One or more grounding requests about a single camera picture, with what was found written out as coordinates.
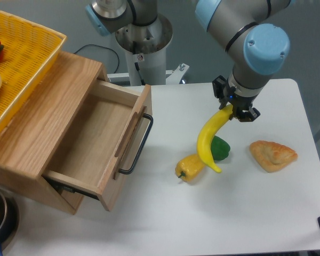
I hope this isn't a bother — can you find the wooden drawer cabinet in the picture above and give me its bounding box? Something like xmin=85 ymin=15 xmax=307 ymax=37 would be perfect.
xmin=0 ymin=52 xmax=107 ymax=214

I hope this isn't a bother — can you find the black drawer handle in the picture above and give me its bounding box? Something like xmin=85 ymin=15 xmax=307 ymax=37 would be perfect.
xmin=118 ymin=113 xmax=154 ymax=175

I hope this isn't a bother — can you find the yellow toy banana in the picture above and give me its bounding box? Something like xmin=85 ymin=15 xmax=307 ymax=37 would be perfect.
xmin=196 ymin=105 xmax=233 ymax=173

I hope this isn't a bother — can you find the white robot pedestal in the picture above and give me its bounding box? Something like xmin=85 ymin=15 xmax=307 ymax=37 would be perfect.
xmin=115 ymin=14 xmax=189 ymax=86

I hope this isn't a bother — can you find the open wooden top drawer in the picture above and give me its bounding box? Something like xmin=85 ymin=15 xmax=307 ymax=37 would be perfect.
xmin=43 ymin=81 xmax=152 ymax=211

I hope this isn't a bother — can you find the yellow plastic basket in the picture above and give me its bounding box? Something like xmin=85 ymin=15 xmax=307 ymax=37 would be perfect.
xmin=0 ymin=10 xmax=67 ymax=133

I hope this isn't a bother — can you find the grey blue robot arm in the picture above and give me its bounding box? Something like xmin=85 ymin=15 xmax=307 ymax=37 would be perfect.
xmin=85 ymin=1 xmax=290 ymax=122

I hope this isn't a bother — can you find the toy baked pastry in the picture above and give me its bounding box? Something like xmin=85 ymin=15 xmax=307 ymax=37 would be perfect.
xmin=249 ymin=140 xmax=298 ymax=173

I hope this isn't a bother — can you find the dark metal pot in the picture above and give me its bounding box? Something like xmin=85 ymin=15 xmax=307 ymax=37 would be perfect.
xmin=0 ymin=189 xmax=20 ymax=255

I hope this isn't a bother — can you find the green toy bell pepper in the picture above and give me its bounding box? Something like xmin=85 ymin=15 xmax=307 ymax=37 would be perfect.
xmin=211 ymin=136 xmax=230 ymax=161

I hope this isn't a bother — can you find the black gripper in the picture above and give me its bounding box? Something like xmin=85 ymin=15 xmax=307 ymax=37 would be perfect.
xmin=212 ymin=75 xmax=260 ymax=122

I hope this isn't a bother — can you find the black cable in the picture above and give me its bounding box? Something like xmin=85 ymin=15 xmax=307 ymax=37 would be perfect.
xmin=74 ymin=44 xmax=120 ymax=75

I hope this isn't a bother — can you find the yellow toy bell pepper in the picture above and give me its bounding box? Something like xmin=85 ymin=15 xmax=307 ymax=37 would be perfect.
xmin=175 ymin=154 xmax=205 ymax=182

